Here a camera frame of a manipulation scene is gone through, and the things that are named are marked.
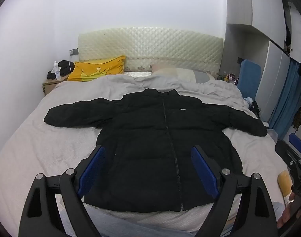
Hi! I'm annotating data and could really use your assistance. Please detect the person's blue jeans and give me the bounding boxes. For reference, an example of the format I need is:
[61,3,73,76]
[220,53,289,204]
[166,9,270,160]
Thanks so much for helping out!
[96,201,281,237]

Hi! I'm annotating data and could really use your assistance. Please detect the black cloth bundle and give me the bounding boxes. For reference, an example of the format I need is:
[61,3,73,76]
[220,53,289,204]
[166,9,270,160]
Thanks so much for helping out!
[47,60,75,81]

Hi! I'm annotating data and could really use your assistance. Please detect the pink and grey pillow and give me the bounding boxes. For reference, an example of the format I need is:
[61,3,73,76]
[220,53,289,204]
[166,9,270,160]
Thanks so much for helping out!
[150,64,216,83]

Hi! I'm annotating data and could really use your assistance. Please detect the blue padded board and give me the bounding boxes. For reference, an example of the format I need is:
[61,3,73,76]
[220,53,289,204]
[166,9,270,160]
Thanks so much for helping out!
[237,59,262,99]

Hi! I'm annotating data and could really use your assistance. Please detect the black puffer jacket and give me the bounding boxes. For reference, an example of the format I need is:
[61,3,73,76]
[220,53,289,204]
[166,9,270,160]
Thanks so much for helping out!
[43,88,268,213]

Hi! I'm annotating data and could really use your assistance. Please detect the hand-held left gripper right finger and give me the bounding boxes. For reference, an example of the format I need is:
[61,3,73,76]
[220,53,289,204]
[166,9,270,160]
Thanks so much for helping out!
[190,145,279,237]

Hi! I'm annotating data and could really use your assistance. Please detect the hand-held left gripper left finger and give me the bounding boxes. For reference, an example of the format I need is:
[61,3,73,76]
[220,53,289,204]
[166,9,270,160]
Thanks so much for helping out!
[18,145,107,237]

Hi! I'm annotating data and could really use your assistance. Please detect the white wardrobe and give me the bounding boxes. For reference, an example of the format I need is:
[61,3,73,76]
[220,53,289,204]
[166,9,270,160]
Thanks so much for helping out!
[226,0,301,126]

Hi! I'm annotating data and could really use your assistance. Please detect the white bottle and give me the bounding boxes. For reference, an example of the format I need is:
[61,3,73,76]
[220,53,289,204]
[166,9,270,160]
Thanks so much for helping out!
[53,61,61,81]

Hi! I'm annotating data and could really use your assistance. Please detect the yellow crown pillow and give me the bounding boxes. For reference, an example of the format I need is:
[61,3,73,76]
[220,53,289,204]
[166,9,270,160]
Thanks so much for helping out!
[67,56,127,82]

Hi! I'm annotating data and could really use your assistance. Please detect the leopard print cloth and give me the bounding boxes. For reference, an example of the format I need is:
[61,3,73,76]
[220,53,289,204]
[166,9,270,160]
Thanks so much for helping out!
[294,98,301,129]

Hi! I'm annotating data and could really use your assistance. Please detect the cardboard box nightstand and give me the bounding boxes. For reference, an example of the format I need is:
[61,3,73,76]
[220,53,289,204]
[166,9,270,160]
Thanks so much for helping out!
[42,75,69,96]

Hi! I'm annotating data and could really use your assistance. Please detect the blue curtain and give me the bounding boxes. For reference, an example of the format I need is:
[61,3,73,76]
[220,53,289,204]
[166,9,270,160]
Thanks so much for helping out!
[267,60,301,139]

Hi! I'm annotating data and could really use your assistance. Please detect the cream quilted headboard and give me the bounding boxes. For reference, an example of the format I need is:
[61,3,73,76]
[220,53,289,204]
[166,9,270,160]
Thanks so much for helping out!
[78,27,224,77]

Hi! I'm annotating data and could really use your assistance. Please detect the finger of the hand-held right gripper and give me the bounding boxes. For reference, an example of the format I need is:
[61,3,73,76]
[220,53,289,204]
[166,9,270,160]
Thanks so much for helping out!
[289,133,301,154]
[275,140,301,176]

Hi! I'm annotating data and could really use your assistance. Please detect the yellow plush slipper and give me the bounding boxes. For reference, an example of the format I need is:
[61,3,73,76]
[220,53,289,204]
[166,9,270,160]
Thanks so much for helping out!
[277,171,295,205]

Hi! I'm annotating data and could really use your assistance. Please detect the grey bed cover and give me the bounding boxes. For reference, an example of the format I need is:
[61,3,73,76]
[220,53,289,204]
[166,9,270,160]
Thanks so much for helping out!
[0,74,289,230]

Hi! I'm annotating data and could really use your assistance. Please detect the person's right hand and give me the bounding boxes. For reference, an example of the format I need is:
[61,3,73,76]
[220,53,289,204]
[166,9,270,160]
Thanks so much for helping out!
[276,192,299,229]

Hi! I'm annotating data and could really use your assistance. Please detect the group of small bottles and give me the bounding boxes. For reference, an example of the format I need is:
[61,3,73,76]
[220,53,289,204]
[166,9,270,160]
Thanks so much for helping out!
[222,71,240,84]

